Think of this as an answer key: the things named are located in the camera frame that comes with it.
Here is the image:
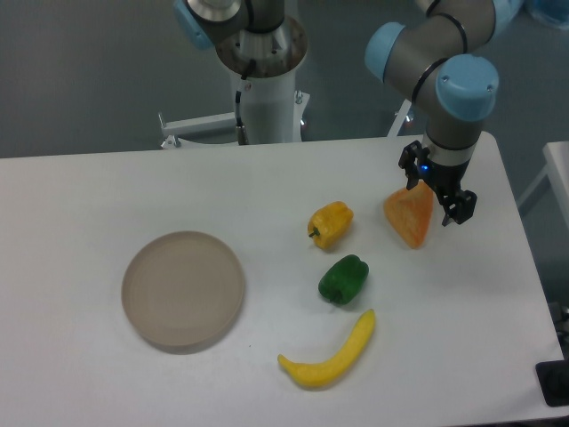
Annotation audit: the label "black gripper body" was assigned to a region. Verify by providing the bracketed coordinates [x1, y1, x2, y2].
[419, 143, 471, 199]

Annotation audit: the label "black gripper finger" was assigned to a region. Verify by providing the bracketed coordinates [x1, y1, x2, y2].
[442, 189, 477, 227]
[398, 141, 423, 190]

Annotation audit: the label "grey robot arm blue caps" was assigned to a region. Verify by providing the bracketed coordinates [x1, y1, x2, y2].
[173, 1, 518, 224]

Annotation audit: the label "yellow bell pepper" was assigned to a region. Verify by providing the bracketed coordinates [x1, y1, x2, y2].
[307, 201, 354, 250]

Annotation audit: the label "green bell pepper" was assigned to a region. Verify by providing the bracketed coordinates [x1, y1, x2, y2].
[317, 254, 369, 305]

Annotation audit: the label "orange fruit wedge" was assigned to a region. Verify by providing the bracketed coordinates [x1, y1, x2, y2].
[383, 181, 434, 249]

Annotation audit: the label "white side table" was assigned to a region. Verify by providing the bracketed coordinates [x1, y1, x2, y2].
[517, 141, 568, 219]

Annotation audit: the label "black device at table edge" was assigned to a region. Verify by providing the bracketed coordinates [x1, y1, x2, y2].
[535, 360, 568, 407]

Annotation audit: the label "yellow banana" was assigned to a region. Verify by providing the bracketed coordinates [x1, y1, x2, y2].
[277, 309, 376, 389]

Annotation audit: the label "beige round plate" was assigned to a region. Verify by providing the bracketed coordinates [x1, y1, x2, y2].
[121, 231, 246, 354]

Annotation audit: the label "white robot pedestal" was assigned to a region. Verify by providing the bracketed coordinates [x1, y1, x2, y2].
[159, 70, 310, 149]

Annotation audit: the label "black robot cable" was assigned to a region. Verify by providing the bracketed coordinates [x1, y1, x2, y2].
[234, 59, 257, 147]

